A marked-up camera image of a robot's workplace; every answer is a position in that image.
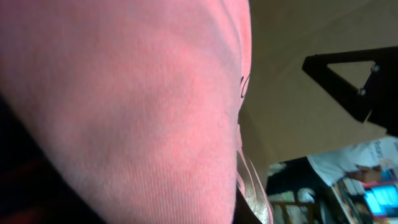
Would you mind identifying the pink garment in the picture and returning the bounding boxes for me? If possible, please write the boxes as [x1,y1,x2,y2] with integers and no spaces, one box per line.
[0,0,274,224]

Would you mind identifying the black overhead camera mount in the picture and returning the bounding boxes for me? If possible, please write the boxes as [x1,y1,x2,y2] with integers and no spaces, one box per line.
[302,46,397,136]

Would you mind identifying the person in white shirt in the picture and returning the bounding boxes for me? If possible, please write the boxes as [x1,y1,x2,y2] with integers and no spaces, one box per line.
[307,137,397,186]

